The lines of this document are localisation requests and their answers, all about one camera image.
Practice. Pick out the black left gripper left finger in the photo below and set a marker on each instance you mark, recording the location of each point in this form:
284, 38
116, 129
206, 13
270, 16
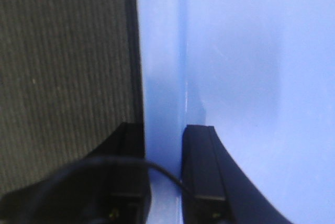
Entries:
119, 194

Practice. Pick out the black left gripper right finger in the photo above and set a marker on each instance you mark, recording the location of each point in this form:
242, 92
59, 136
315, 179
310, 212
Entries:
220, 191

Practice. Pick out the blue plastic tray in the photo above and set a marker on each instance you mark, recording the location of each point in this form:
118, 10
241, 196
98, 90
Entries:
262, 73

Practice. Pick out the black table mat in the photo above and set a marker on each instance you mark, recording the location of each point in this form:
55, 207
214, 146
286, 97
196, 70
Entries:
70, 75

